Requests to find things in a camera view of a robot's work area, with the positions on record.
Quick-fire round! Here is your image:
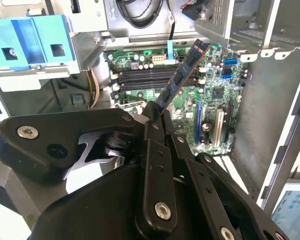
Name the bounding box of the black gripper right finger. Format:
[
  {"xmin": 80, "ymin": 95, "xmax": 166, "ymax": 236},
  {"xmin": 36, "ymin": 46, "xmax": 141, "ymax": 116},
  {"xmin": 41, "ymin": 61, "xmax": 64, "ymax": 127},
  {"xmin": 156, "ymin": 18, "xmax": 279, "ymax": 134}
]
[{"xmin": 162, "ymin": 109, "xmax": 291, "ymax": 240}]

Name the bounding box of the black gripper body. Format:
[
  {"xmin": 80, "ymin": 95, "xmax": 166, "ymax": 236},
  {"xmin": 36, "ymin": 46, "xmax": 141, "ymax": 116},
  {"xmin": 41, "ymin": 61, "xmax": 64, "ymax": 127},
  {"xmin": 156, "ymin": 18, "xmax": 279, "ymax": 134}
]
[{"xmin": 31, "ymin": 159, "xmax": 216, "ymax": 240}]

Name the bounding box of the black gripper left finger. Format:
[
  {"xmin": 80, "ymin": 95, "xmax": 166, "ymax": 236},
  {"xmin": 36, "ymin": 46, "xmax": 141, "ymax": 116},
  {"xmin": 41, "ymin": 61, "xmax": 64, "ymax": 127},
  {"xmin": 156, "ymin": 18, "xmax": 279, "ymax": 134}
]
[{"xmin": 0, "ymin": 100, "xmax": 179, "ymax": 230}]

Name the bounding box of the blue RAM stick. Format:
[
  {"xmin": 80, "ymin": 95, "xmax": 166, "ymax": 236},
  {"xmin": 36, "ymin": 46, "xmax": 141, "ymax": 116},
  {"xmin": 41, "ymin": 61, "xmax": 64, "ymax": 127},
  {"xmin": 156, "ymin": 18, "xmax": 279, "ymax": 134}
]
[{"xmin": 156, "ymin": 38, "xmax": 211, "ymax": 116}]

